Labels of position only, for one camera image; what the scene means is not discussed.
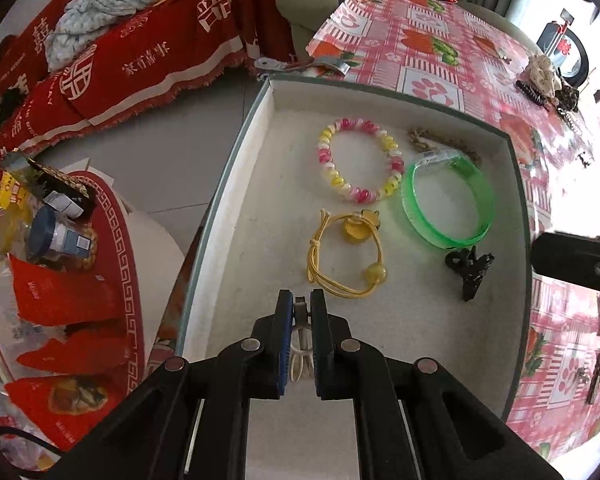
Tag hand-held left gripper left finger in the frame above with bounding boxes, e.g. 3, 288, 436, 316
45, 289, 296, 480

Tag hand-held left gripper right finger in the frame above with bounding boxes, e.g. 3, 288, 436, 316
310, 289, 566, 480

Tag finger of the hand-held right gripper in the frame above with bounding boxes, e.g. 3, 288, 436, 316
531, 230, 600, 306

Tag white bow hair clip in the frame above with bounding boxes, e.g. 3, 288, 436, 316
287, 296, 315, 385

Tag small black claw clip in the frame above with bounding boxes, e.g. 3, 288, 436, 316
444, 245, 496, 302

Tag yellow hair tie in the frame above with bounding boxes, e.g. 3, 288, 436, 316
306, 210, 388, 300

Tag white shallow box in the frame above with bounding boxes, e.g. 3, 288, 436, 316
175, 74, 535, 480

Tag green translucent bangle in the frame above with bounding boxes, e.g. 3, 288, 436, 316
401, 150, 496, 251

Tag pink yellow bead bracelet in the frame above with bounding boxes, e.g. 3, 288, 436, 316
317, 117, 406, 204

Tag braided rope bracelet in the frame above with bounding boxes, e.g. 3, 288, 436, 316
407, 126, 483, 166

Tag leopard print scrunchie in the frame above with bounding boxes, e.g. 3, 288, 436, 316
552, 85, 581, 116

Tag white round board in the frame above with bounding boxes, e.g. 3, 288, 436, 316
120, 195, 187, 301

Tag white scrunchie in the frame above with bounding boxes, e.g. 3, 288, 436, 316
525, 55, 563, 96

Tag red snack packet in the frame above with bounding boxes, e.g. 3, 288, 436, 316
9, 255, 123, 326
4, 375, 126, 453
16, 330, 136, 376

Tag white washing machine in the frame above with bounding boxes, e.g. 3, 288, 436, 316
535, 7, 591, 88

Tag blue lidded jar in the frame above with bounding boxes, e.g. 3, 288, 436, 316
27, 206, 98, 271

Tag strawberry print pink tablecloth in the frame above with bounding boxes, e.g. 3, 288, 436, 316
305, 0, 600, 463

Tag metal table clamp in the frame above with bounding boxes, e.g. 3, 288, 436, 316
254, 56, 351, 78

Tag black gold box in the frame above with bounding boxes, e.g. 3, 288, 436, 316
12, 152, 98, 221

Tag yellow packet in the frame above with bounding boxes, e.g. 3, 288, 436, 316
0, 170, 33, 211

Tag red printed blanket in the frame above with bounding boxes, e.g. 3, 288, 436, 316
0, 0, 301, 171

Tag grey crumpled cloth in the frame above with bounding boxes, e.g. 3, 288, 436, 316
45, 0, 163, 73

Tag black hair tie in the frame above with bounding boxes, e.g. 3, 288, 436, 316
516, 80, 551, 107

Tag black cable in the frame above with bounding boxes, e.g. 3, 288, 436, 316
0, 425, 66, 461

